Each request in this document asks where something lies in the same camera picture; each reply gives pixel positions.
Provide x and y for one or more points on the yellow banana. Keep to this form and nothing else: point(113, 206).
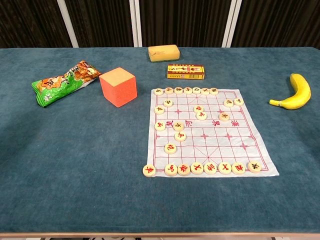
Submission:
point(301, 92)

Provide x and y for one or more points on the yellow sponge block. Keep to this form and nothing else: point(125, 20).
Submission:
point(163, 53)

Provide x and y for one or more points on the blue velvet table cover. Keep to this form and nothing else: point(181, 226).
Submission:
point(75, 155)

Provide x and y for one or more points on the green orange snack bag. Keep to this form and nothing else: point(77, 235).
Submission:
point(62, 82)

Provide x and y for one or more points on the wooden chess piece red character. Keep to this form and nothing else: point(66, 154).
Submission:
point(198, 108)
point(180, 136)
point(238, 168)
point(171, 169)
point(160, 126)
point(170, 148)
point(201, 116)
point(196, 167)
point(183, 169)
point(149, 170)
point(210, 168)
point(224, 168)

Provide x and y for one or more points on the white partition frame post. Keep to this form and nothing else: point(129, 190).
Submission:
point(67, 23)
point(135, 23)
point(232, 23)

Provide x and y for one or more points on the white plastic chessboard sheet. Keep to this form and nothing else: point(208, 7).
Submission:
point(212, 145)

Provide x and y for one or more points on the wooden chess piece black character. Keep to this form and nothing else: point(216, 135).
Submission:
point(205, 90)
point(214, 91)
point(168, 90)
point(178, 90)
point(159, 109)
point(158, 91)
point(238, 101)
point(187, 90)
point(178, 126)
point(196, 90)
point(228, 102)
point(254, 166)
point(224, 116)
point(168, 102)

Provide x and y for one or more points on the orange foam cube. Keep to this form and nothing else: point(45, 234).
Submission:
point(120, 90)

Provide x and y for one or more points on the red yellow card box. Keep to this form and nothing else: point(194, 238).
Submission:
point(185, 71)

